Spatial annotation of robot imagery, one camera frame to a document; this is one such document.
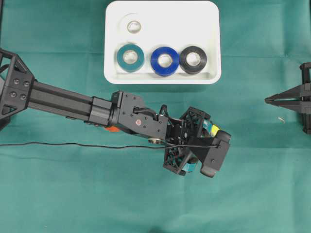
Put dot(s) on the green tape roll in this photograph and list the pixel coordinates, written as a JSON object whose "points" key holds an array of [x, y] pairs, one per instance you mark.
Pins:
{"points": [[130, 58]]}

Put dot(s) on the blue tape roll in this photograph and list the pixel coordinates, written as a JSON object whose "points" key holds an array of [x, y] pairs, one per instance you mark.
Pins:
{"points": [[164, 61]]}

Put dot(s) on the green table cloth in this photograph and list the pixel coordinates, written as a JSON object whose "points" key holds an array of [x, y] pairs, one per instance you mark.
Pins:
{"points": [[64, 176]]}

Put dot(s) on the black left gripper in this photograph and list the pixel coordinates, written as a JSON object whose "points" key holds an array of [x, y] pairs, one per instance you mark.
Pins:
{"points": [[187, 140]]}

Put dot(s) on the yellow tape roll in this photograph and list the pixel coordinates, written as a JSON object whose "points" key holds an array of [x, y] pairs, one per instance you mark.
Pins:
{"points": [[213, 130]]}

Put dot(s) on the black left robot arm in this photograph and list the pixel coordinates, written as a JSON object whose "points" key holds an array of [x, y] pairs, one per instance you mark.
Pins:
{"points": [[20, 90]]}

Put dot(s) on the black tape roll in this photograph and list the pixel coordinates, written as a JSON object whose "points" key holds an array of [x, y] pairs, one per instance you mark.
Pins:
{"points": [[193, 59]]}

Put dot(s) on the white plastic case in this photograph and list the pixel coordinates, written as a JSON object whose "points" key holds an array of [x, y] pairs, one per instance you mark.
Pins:
{"points": [[172, 23]]}

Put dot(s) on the red tape roll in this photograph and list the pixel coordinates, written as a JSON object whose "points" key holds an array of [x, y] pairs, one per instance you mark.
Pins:
{"points": [[112, 129]]}

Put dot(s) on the white tape roll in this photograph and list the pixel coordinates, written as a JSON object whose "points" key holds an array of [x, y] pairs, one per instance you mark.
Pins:
{"points": [[132, 26]]}

